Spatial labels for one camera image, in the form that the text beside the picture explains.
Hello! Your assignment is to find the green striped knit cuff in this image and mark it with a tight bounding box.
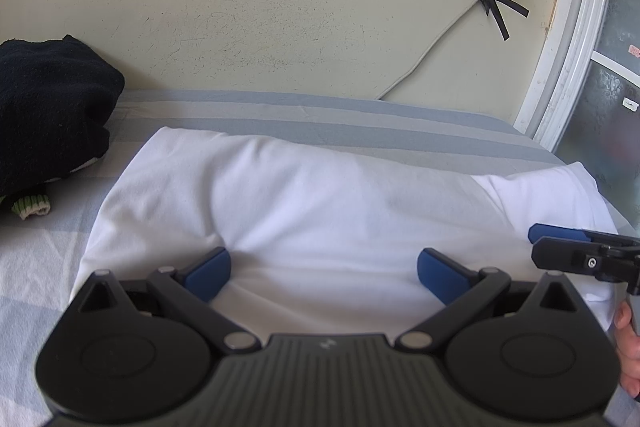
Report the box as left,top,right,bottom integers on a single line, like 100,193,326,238
11,192,52,221

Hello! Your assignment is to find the white power cable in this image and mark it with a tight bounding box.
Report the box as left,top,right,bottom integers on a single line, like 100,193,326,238
375,2,481,102

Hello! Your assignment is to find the white t-shirt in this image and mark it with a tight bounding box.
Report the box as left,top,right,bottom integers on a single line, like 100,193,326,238
70,127,617,343

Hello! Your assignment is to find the black knit sweater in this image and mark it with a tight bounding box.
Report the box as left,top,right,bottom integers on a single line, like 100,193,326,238
0,34,126,198

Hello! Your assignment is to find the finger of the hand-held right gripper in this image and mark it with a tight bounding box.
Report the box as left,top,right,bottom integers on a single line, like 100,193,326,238
528,223,596,245
531,234,608,275

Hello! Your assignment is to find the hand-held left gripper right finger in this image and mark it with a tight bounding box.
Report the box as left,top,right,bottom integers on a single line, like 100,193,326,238
396,248,583,354

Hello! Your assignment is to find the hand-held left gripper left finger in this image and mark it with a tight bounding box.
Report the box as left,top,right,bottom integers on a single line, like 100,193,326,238
75,246,262,354

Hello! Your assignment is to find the person's right hand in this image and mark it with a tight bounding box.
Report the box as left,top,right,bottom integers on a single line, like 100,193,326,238
614,301,640,399

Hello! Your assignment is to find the frosted glass door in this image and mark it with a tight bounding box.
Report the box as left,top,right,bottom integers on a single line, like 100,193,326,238
552,0,640,228

